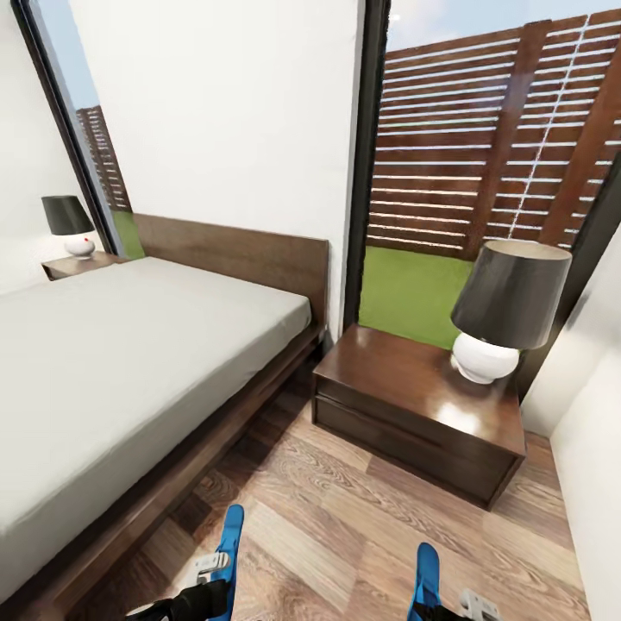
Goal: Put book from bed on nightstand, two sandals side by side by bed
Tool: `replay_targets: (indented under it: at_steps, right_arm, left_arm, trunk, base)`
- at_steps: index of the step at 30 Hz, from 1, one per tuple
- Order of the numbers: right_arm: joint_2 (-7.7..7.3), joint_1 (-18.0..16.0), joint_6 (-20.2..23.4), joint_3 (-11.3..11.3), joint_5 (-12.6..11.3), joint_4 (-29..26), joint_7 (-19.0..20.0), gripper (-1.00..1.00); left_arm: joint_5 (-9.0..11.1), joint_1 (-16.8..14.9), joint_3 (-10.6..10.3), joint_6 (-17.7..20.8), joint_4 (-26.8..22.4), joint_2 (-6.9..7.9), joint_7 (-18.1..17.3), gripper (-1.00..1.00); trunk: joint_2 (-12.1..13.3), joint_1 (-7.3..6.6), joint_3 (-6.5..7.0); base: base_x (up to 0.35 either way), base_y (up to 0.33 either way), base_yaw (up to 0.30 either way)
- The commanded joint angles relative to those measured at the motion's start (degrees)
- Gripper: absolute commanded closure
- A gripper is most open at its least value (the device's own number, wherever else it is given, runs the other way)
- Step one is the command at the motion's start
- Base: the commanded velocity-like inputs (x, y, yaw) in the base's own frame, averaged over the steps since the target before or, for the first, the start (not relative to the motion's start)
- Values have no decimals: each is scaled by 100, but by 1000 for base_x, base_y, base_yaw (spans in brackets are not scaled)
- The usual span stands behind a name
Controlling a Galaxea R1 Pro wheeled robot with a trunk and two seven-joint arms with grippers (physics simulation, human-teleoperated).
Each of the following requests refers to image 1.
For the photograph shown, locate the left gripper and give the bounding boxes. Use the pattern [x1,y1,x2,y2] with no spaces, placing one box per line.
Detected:
[178,579,231,621]

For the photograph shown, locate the sandal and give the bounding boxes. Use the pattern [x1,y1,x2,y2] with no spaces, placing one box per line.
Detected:
[406,543,441,621]
[207,505,244,621]

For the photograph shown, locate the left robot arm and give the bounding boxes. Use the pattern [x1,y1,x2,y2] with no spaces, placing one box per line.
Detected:
[124,552,231,621]

